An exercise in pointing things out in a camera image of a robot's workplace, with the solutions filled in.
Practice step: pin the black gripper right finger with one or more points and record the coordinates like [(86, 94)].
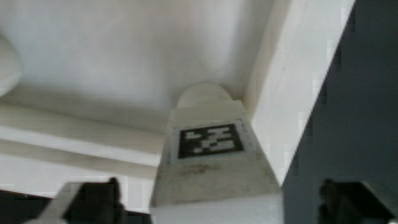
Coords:
[(358, 203)]

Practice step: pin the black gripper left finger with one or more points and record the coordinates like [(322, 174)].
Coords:
[(86, 204)]

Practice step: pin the white table leg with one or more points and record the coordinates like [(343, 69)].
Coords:
[(215, 184)]

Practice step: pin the white square tabletop tray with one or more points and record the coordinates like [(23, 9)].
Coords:
[(116, 52)]

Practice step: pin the white U-shaped obstacle fence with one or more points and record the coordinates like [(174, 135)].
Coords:
[(63, 148)]

